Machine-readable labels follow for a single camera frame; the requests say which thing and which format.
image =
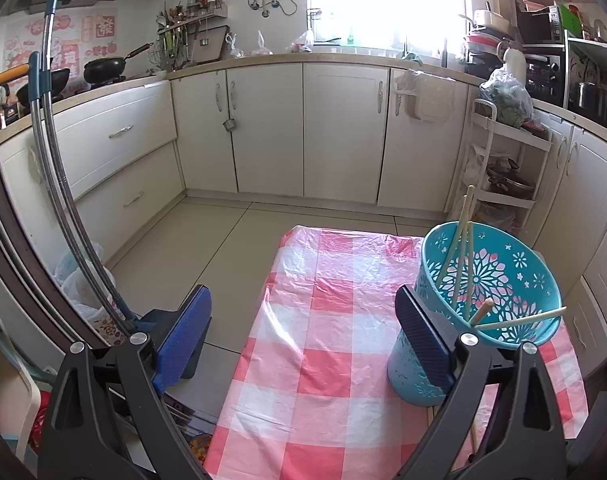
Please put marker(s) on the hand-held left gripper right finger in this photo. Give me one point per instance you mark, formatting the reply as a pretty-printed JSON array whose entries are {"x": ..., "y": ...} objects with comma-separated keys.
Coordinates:
[{"x": 426, "y": 342}]

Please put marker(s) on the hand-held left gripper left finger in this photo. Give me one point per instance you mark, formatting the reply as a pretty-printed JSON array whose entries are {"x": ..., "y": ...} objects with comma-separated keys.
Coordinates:
[{"x": 183, "y": 337}]

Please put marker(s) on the teal perforated plastic basket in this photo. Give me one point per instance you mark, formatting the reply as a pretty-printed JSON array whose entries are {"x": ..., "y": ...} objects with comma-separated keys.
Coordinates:
[{"x": 538, "y": 265}]

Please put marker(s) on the white plastic bag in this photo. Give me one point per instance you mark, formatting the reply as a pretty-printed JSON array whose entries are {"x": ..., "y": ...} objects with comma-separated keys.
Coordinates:
[{"x": 81, "y": 285}]

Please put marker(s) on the red checked plastic tablecloth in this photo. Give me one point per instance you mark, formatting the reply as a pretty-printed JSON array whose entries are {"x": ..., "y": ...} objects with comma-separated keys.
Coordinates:
[{"x": 308, "y": 360}]

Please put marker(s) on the steel pot with lid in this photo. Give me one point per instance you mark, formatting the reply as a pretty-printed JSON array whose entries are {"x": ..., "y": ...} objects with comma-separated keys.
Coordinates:
[{"x": 511, "y": 182}]

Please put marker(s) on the white trolley rack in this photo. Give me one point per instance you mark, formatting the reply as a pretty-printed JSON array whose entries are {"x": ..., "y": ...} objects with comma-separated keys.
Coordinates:
[{"x": 513, "y": 135}]

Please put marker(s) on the white lower kitchen cabinets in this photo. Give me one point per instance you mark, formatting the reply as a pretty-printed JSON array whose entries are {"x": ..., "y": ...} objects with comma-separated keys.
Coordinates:
[{"x": 268, "y": 125}]

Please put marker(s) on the white hanging bag holder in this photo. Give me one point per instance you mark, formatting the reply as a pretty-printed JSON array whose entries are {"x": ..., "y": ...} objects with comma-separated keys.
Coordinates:
[{"x": 423, "y": 100}]

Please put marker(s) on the plastic bag of vegetables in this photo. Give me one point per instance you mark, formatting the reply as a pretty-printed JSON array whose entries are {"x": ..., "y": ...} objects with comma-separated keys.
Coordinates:
[{"x": 506, "y": 97}]

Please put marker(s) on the white thermos jug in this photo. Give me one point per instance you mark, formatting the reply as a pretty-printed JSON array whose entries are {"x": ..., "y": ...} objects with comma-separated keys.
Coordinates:
[{"x": 513, "y": 67}]

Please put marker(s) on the black toaster oven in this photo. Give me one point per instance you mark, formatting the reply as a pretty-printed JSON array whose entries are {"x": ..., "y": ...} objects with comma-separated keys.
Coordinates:
[{"x": 543, "y": 75}]

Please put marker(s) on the small tied plastic bag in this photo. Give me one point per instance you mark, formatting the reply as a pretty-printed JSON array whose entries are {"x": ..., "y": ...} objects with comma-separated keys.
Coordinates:
[
  {"x": 299, "y": 44},
  {"x": 261, "y": 47},
  {"x": 236, "y": 47}
]

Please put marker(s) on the shiny steel stockpot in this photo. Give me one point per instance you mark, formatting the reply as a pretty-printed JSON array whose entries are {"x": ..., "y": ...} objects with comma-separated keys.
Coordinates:
[{"x": 591, "y": 97}]

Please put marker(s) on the stack of pots and bowls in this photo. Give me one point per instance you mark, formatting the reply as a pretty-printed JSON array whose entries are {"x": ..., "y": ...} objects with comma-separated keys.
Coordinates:
[{"x": 486, "y": 37}]

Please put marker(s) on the green bottle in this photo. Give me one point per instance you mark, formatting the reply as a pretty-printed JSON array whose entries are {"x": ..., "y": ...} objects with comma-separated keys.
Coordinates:
[{"x": 350, "y": 36}]

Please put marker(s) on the black microwave oven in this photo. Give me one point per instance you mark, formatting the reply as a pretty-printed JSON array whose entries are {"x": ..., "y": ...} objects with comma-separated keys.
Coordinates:
[{"x": 538, "y": 25}]

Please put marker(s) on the white appliance shelf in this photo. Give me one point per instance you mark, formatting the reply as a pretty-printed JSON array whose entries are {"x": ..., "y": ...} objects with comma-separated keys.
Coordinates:
[{"x": 596, "y": 47}]

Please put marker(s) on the kitchen window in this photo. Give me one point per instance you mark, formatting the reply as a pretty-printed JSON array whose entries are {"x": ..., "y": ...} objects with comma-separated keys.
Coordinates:
[{"x": 383, "y": 0}]

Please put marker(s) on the green cutting board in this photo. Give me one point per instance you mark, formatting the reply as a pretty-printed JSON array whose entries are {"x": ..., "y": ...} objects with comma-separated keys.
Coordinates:
[{"x": 569, "y": 20}]

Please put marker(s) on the pink wall stickers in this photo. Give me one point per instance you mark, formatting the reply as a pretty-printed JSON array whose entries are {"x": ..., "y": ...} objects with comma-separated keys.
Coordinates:
[{"x": 63, "y": 55}]

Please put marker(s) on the wall utensil and spice rack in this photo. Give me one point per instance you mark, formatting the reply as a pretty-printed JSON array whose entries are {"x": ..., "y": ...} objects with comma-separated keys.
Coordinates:
[{"x": 193, "y": 30}]

